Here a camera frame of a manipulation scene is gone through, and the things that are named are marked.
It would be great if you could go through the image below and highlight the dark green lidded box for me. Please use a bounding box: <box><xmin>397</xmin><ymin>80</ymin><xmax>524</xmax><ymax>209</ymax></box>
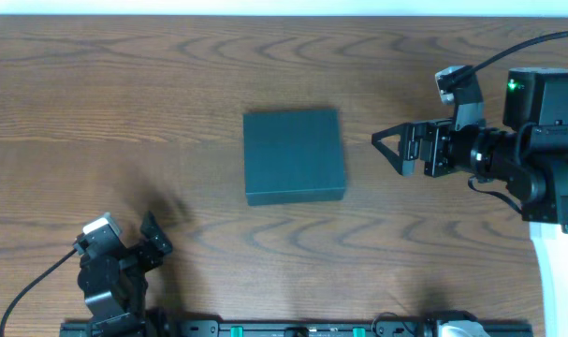
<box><xmin>243</xmin><ymin>109</ymin><xmax>346</xmax><ymax>206</ymax></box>

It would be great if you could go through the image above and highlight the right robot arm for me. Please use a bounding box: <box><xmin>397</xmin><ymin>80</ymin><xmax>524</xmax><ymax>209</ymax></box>
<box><xmin>371</xmin><ymin>66</ymin><xmax>568</xmax><ymax>336</ymax></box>

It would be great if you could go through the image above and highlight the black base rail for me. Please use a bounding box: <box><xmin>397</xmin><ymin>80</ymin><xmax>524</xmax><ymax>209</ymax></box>
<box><xmin>59</xmin><ymin>320</ymin><xmax>533</xmax><ymax>337</ymax></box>

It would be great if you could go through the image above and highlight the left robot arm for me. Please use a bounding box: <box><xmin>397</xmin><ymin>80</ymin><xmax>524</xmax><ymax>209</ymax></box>
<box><xmin>74</xmin><ymin>212</ymin><xmax>173</xmax><ymax>336</ymax></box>

